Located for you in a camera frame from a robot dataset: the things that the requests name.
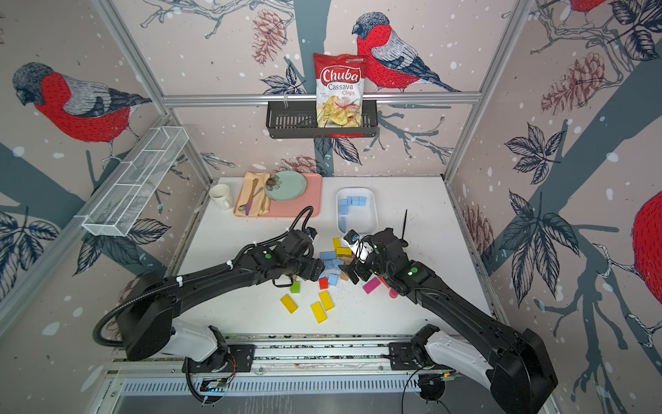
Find pink plastic tray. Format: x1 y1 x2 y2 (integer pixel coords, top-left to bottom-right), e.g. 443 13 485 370
257 174 322 218

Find long light blue block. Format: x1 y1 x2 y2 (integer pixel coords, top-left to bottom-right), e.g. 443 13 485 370
320 251 337 260

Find green floral plate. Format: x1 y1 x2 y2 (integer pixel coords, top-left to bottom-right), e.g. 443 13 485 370
265 171 308 202

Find black wire wall basket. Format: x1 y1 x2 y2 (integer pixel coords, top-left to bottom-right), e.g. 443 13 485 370
265 99 379 140

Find white wire wall shelf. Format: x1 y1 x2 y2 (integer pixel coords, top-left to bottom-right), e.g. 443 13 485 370
82 126 189 236

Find Chuba cassava chips bag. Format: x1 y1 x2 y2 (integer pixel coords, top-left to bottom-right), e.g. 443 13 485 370
313 53 367 128

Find purple handled spoon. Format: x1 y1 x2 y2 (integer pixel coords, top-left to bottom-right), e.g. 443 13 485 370
244 179 260 216

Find aluminium mounting rail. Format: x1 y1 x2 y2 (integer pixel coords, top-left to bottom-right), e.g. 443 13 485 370
108 335 539 377

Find yellow striped block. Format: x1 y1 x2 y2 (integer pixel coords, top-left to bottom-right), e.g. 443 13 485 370
335 247 353 257

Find blue cube block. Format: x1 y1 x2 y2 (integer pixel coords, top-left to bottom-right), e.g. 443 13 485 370
347 196 367 207
339 198 350 217

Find yellow block front left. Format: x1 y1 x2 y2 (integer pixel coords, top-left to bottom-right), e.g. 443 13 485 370
280 294 298 314

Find white ceramic mug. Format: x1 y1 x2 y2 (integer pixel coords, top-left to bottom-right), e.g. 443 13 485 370
208 184 234 211

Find white rectangular plastic bin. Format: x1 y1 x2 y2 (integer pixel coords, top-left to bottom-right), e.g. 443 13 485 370
335 187 379 235

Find black spoon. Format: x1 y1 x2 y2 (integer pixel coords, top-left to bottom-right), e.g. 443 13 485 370
401 209 409 242

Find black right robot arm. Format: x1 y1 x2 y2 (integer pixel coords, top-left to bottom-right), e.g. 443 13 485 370
342 228 559 413

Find yellow block front middle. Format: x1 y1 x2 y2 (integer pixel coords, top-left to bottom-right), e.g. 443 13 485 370
310 302 328 324

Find magenta rectangular block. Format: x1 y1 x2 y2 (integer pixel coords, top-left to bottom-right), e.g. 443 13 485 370
362 277 382 294

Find yellow block front right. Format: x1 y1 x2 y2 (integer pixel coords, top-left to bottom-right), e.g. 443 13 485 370
319 291 334 312

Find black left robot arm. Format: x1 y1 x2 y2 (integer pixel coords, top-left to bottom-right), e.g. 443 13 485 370
92 206 324 373

